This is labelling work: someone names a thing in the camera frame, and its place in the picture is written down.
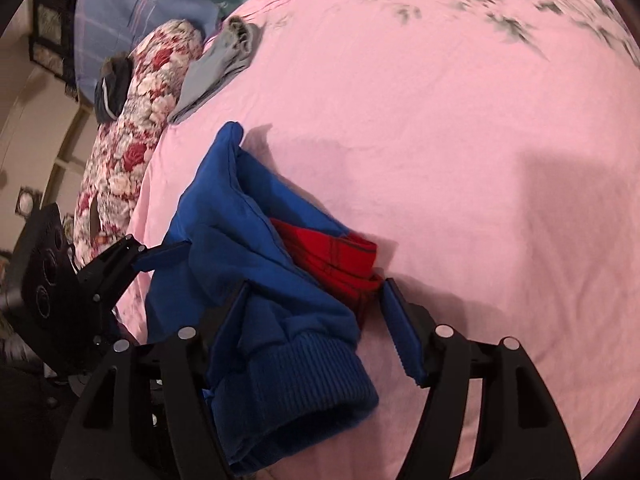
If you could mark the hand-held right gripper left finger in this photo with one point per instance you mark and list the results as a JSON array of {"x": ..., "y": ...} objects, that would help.
[{"x": 220, "y": 317}]

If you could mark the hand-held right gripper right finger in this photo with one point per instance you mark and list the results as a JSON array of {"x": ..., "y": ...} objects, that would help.
[{"x": 402, "y": 330}]

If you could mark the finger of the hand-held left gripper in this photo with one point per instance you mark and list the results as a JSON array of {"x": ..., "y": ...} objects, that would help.
[{"x": 165, "y": 255}]

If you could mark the blue jacket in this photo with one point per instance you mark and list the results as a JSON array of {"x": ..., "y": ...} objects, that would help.
[{"x": 280, "y": 320}]

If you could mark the red striped cloth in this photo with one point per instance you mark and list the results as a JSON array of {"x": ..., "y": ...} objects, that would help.
[{"x": 325, "y": 260}]

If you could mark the red floral quilt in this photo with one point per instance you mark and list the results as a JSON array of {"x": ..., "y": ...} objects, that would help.
[{"x": 130, "y": 150}]

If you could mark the pink bed sheet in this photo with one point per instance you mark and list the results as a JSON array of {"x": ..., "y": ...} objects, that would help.
[{"x": 450, "y": 185}]

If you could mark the dark navy garment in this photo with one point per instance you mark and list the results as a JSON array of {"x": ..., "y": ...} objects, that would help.
[{"x": 112, "y": 92}]

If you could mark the grey garment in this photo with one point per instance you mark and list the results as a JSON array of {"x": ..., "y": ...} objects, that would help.
[{"x": 215, "y": 70}]

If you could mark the blue plaid pillow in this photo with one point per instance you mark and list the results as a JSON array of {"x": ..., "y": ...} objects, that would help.
[{"x": 130, "y": 5}]

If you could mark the cream wall shelf frame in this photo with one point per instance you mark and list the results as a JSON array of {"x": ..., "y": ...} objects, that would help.
[{"x": 62, "y": 162}]

